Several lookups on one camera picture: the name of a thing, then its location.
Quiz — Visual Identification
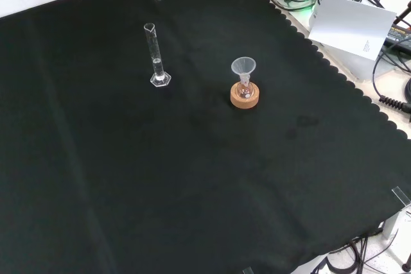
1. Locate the clear glass graduated cylinder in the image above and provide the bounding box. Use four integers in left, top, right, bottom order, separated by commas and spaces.
143, 22, 172, 88

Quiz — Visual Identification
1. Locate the clear plastic funnel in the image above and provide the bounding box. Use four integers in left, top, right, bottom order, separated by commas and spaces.
230, 57, 257, 86

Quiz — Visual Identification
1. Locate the small round-bottom glass flask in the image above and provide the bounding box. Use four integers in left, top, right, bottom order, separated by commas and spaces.
237, 76, 256, 99

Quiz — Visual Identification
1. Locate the black bench cloth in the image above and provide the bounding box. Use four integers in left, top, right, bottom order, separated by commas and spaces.
0, 0, 411, 274

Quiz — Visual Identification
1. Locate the black tripod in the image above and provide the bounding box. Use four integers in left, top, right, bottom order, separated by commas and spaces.
353, 0, 411, 28

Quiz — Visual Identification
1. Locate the black power adapter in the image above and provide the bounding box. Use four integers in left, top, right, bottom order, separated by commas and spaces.
383, 25, 411, 49

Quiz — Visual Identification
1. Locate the cork ring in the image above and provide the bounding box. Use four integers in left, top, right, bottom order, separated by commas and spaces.
229, 83, 260, 110

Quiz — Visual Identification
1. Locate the black coiled cable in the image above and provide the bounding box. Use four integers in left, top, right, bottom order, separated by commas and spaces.
372, 46, 411, 115

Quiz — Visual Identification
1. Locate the black cable bundle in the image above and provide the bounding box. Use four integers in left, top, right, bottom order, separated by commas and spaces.
311, 235, 401, 274

